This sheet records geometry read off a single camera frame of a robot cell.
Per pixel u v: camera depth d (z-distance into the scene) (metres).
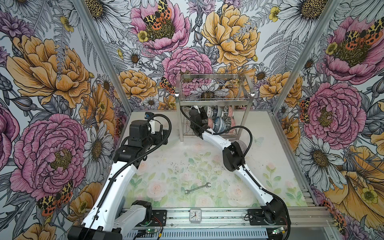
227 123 1.06
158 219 0.73
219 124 1.00
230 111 1.06
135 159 0.47
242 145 0.72
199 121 0.89
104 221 0.38
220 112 1.08
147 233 0.72
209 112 1.06
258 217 0.73
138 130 0.52
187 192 0.83
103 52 0.87
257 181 0.70
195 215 0.74
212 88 1.11
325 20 0.76
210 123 0.99
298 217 0.77
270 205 0.66
